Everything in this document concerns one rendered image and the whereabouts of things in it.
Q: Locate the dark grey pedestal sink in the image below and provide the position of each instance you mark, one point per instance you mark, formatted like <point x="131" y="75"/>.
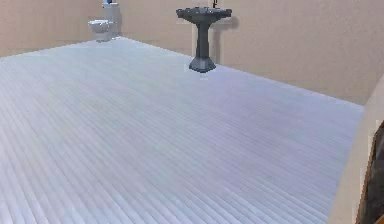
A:
<point x="202" y="36"/>

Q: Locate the black sink faucet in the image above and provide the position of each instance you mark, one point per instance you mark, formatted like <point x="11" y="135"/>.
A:
<point x="214" y="3"/>

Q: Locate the white toilet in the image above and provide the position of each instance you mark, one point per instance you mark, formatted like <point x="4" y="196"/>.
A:
<point x="106" y="23"/>

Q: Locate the blue object on toilet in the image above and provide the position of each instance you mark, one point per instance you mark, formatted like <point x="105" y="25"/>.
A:
<point x="107" y="1"/>

